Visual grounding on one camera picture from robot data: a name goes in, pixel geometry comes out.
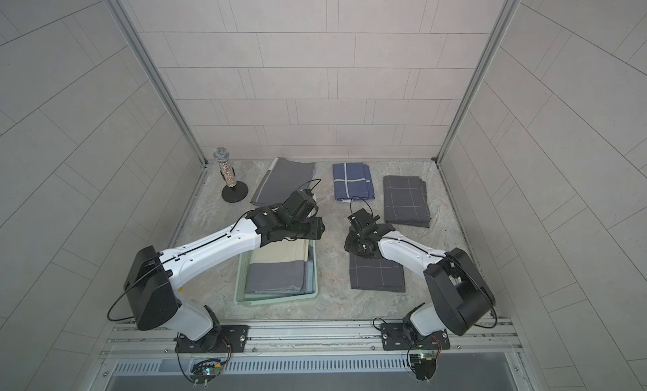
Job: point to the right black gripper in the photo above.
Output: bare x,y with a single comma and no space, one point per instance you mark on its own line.
349,244

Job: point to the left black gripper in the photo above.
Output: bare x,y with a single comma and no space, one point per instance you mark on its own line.
317,229

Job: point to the dark grey checked pillowcase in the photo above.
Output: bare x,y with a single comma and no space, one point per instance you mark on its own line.
405,201
376,275

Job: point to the beige grey pillowcase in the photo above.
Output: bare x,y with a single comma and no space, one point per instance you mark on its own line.
281,269

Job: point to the blue striped pillowcase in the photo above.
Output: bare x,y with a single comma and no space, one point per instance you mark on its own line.
352,180

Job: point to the mint green plastic basket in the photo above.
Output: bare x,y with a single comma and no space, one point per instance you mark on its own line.
239,294

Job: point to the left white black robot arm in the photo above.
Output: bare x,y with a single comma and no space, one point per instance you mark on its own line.
152,286

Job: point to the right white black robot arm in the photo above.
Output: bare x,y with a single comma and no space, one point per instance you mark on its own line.
459,295

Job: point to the plain grey folded pillowcase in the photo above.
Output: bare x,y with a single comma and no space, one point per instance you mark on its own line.
281,180

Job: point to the right green circuit board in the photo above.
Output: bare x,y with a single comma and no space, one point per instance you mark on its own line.
422,366

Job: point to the green circuit board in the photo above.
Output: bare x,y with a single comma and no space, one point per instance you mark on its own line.
204,371
422,366

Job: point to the left green circuit board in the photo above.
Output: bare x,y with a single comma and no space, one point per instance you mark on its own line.
204,371

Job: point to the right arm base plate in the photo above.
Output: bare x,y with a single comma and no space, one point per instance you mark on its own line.
401,337

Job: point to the aluminium mounting rail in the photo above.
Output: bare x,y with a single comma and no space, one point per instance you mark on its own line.
338,337

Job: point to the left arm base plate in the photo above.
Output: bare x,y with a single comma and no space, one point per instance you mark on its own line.
221,339

